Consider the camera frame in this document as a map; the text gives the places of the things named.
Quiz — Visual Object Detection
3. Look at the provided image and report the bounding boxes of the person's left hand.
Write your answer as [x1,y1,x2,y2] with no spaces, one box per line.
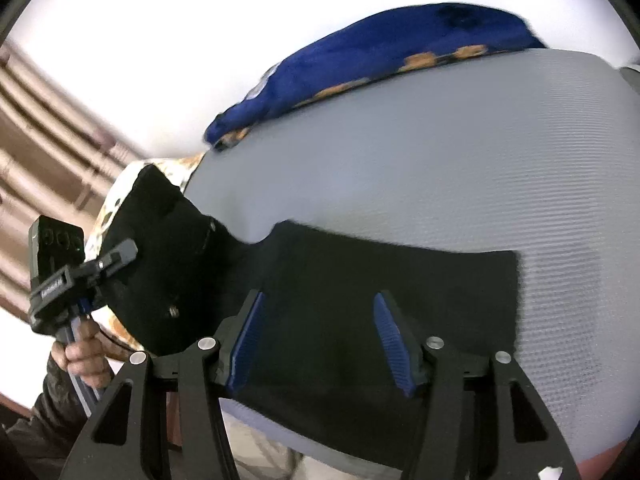
[52,319,114,391]

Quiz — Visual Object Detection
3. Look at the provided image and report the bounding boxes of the wooden bed frame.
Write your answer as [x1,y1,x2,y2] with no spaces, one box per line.
[162,387,183,448]

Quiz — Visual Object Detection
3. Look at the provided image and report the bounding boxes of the person's left forearm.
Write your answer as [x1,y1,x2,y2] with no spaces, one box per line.
[10,352,98,461]

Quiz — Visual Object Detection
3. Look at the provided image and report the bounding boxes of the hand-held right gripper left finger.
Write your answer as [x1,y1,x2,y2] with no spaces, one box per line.
[60,289,269,480]

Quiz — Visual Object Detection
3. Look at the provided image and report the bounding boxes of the black pants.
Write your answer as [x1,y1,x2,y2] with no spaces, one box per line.
[102,164,521,468]

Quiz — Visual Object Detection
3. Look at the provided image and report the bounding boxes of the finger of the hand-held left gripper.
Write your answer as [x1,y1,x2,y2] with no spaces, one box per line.
[94,239,139,278]

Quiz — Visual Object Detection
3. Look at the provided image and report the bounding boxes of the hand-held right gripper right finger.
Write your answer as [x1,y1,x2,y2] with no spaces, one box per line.
[372,290,581,480]

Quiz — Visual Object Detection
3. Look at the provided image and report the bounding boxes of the pink curtain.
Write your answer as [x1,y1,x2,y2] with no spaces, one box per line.
[0,42,151,321]

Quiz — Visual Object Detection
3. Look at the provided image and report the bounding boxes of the black cable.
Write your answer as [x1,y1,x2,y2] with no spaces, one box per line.
[97,327,146,352]

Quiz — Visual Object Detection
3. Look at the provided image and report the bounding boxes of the blue floral blanket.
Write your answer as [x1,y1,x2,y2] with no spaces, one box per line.
[202,4,548,153]

